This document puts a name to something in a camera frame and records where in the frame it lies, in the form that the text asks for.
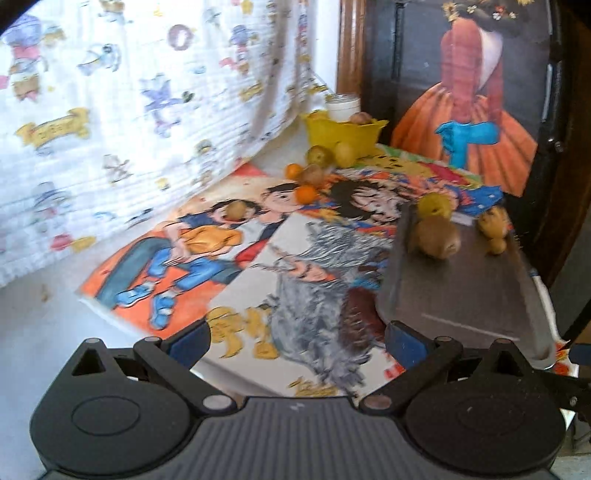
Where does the dark wooden chair frame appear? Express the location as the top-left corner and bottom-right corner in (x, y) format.
(338, 1), (590, 283)

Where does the orange kumquat front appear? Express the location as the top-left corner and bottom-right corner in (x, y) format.
(294, 184), (318, 205)

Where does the girl in orange dress poster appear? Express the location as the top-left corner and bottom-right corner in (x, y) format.
(391, 1), (550, 197)

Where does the striped pepino on tray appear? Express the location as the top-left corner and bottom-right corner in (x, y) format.
(477, 206), (510, 239)

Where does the white plastic cup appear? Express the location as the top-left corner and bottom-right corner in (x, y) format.
(325, 94), (361, 122)

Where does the green pear on tray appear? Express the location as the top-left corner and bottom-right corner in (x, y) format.
(416, 192), (454, 220)

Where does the small brown kiwi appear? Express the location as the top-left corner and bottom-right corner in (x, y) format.
(224, 200), (249, 222)

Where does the dark metal tray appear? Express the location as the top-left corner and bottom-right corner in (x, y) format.
(376, 205), (557, 370)

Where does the green-yellow pear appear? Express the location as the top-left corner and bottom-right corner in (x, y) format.
(305, 145), (335, 169)

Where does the orange kumquat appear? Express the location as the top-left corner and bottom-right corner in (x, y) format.
(294, 184), (318, 205)
(284, 163), (304, 181)

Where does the yellow plastic bowl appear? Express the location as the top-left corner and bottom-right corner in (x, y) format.
(301, 114), (388, 158)

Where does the striped pepino melon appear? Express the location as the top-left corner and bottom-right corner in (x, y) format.
(297, 164), (325, 188)

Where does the large brown kiwi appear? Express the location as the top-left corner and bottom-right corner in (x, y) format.
(407, 215), (462, 261)

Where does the small brown round fruit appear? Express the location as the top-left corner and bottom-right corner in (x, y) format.
(488, 238), (507, 256)

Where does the colourful cartoon poster mat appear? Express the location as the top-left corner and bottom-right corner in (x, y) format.
(80, 147), (503, 397)

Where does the yellow lemon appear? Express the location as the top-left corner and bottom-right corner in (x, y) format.
(332, 142), (358, 169)

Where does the white cartoon print cloth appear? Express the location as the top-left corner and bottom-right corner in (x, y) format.
(1, 1), (318, 284)

